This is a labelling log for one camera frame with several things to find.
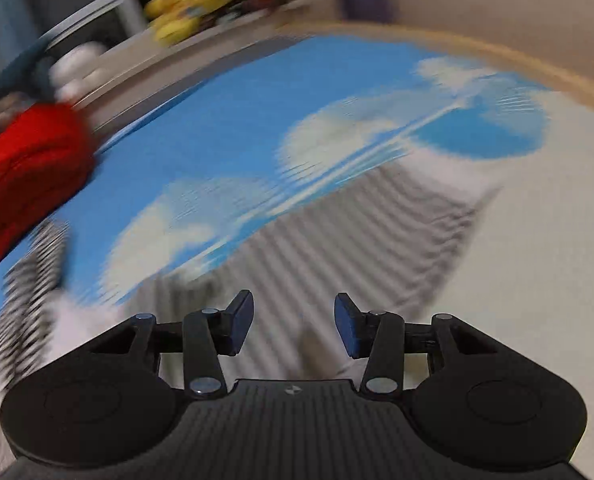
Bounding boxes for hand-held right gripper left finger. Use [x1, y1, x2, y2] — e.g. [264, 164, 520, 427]
[89, 290, 254, 400]

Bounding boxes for white plush toy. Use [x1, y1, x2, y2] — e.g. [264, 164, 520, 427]
[49, 42, 110, 103]

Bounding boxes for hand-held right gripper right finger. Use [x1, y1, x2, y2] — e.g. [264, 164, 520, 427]
[334, 293, 500, 396]

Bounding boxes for yellow toy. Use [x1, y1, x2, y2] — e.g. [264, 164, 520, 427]
[144, 0, 230, 46]

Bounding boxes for red folded garment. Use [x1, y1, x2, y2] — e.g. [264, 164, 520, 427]
[0, 102, 98, 291]

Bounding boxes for blue cloud-print blanket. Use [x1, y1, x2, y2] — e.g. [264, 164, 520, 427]
[0, 35, 594, 480]

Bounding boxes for blue-grey plush toy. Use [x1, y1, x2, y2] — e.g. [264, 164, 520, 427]
[0, 40, 60, 103]

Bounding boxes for grey striped garment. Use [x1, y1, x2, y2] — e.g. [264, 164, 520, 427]
[122, 152, 505, 383]

